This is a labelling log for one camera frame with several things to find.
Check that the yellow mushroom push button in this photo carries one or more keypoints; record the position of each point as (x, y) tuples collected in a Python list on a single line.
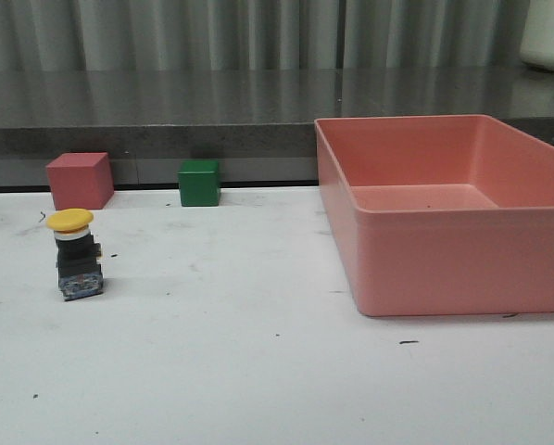
[(78, 255)]

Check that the green cube block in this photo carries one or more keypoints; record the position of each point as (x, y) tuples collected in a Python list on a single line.
[(199, 183)]

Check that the pink plastic bin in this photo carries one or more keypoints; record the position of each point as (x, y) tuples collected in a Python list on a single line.
[(434, 215)]

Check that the pink cube block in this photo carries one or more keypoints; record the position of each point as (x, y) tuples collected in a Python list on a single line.
[(80, 180)]

